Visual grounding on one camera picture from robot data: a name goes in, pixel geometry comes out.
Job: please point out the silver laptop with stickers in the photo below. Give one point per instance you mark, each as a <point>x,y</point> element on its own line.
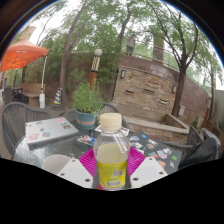
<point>50,130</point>

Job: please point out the black laptop with stickers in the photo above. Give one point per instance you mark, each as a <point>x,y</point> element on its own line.
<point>156,150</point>

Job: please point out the grey wicker chair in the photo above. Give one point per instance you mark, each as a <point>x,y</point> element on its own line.
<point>195,133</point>
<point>111,110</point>
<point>16,121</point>

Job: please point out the striped traffic cone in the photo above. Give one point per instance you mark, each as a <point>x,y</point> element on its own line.
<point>58,98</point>

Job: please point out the clear bottle with yellow label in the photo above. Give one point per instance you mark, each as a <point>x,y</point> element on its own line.
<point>111,156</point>

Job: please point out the lamp post with globe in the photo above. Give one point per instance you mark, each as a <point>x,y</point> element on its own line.
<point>95,68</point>

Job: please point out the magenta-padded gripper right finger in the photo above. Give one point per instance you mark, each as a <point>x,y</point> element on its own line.
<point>148,171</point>

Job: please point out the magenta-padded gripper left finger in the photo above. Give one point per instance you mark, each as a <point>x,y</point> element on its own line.
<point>75,173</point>

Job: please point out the white printed paper sheet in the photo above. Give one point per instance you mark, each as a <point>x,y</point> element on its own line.
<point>125,131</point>

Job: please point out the person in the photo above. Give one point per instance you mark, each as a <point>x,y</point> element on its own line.
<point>130,43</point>

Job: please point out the white mug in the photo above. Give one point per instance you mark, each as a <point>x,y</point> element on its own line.
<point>53,163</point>

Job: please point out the black backpack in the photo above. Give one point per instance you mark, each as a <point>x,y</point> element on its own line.
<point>200,151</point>

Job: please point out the grey wall box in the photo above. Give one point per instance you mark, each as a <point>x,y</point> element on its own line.
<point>181,110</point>

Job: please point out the wall lamp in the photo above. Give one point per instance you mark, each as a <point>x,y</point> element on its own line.
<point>123,74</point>
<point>174,89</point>

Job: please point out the small colourful booklet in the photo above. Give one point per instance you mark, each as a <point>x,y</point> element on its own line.
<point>86,140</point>

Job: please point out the wooden bench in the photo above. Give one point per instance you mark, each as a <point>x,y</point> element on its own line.
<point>30,95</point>

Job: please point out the potted green plant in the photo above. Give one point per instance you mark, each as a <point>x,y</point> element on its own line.
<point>87,100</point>

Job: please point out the orange patio umbrella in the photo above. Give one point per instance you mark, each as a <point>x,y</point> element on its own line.
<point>21,55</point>

